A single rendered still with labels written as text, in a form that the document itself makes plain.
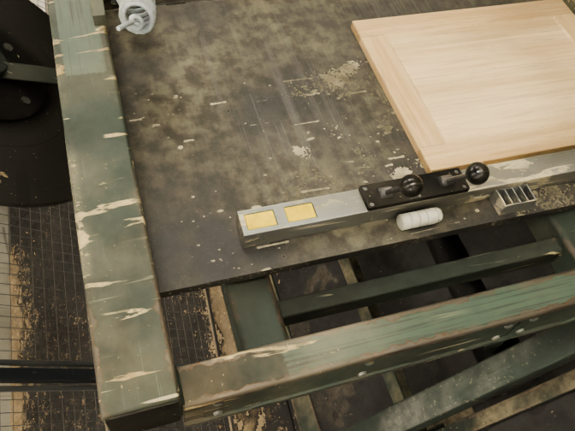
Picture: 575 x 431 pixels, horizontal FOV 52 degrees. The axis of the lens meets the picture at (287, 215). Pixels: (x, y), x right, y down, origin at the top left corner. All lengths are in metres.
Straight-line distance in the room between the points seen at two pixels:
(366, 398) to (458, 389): 1.16
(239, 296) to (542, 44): 0.94
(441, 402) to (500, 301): 0.74
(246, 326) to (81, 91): 0.49
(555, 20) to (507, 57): 0.21
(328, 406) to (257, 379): 2.08
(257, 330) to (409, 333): 0.24
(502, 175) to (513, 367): 0.61
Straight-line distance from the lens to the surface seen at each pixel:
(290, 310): 1.01
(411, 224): 1.05
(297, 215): 0.99
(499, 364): 1.62
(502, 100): 1.34
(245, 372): 0.85
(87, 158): 0.99
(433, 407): 1.71
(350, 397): 2.84
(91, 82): 1.10
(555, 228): 1.25
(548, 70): 1.47
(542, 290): 1.04
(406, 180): 0.93
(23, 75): 1.63
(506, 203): 1.16
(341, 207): 1.01
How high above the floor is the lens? 2.29
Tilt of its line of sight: 45 degrees down
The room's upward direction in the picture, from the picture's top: 73 degrees counter-clockwise
